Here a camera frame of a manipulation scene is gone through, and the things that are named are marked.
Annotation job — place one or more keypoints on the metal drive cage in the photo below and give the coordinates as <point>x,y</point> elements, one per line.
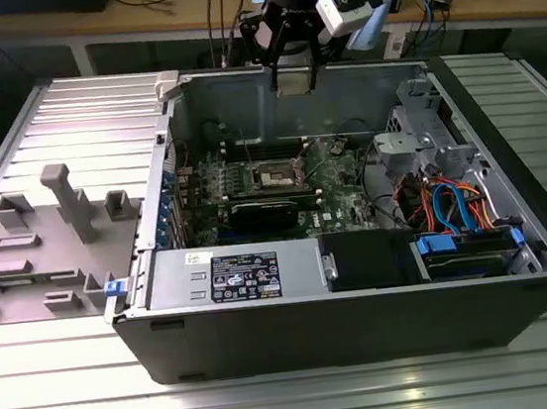
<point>396,144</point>

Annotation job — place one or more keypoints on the blue case latch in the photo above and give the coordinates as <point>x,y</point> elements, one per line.
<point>114,289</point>

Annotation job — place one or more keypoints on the green RAM stick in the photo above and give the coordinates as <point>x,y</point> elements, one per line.
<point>18,282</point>

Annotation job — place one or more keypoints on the silver CPU plate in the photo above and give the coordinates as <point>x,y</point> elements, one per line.
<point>294,84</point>

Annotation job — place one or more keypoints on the white wrist camera grey face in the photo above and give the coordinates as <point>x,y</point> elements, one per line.
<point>345,16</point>

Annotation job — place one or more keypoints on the black open PC case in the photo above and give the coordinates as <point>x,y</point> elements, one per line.
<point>319,333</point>

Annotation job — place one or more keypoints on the black box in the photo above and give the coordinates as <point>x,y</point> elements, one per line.
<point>39,4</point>

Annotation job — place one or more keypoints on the grey power supply unit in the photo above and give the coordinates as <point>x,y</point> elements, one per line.
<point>177,276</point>

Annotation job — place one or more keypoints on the black optical drive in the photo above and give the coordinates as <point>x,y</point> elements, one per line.
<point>365,258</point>

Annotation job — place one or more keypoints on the green motherboard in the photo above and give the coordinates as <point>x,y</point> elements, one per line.
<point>337,191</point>

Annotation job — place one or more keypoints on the CPU socket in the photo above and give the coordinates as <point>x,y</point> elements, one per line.
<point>270,177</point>

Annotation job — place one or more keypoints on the wooden desk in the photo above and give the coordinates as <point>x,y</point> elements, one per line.
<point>180,11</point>

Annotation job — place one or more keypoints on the coin cell battery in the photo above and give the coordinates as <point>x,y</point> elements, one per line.
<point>338,146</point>

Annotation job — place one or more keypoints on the black RAM slot bank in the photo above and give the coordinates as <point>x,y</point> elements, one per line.
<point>262,151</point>
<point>252,197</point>

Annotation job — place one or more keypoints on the hard disk in blue carrier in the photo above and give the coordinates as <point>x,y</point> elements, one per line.
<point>438,244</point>

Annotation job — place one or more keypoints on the grey parts rack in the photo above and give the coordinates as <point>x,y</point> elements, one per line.
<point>62,270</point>

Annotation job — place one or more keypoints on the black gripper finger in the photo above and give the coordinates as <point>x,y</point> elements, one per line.
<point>313,72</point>
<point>273,72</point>

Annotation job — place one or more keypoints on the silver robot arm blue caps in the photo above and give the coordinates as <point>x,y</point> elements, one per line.
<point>367,35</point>

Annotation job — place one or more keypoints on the black graphics card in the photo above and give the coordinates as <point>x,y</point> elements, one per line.
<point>265,215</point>

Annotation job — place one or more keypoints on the white small box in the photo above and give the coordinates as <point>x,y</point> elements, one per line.
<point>394,45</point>

